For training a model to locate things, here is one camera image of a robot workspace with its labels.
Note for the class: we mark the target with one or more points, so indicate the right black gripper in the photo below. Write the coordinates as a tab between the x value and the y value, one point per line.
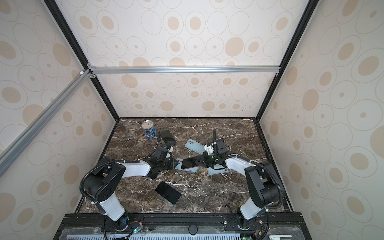
204	159

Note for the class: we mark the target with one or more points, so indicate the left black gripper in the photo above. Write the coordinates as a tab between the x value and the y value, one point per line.
173	164

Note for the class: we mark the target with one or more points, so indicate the light blue phone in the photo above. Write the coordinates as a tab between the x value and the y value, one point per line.
217	171
195	147
179	164

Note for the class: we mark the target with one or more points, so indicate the black phone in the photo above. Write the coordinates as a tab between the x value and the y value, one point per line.
192	162
168	192

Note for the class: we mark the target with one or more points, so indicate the black phone case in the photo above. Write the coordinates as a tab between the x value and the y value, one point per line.
168	139

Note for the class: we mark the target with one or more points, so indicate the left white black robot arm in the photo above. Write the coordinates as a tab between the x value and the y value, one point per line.
100	183

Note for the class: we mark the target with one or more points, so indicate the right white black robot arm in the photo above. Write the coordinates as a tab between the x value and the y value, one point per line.
265	187

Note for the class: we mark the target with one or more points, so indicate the blue white tin can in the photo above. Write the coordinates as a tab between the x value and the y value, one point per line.
149	129

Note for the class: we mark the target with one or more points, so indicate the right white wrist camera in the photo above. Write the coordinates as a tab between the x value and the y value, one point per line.
209	149

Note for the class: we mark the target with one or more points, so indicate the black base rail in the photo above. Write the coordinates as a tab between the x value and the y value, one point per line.
186	226

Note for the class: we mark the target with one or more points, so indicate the horizontal aluminium rail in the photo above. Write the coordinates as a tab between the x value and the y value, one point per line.
185	70

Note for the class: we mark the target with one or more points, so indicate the left diagonal aluminium rail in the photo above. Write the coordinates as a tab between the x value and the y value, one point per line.
25	138

